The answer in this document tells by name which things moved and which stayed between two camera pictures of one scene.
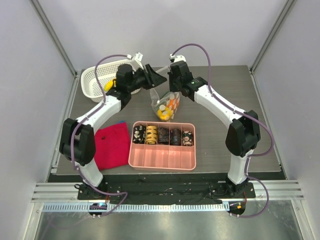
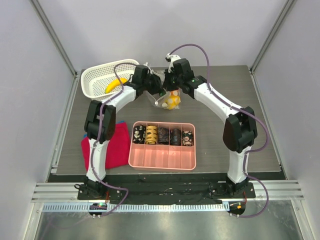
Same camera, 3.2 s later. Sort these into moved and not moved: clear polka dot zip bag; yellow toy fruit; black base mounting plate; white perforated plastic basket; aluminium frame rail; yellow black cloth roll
Moved: clear polka dot zip bag; yellow toy fruit
Not moved: white perforated plastic basket; yellow black cloth roll; black base mounting plate; aluminium frame rail
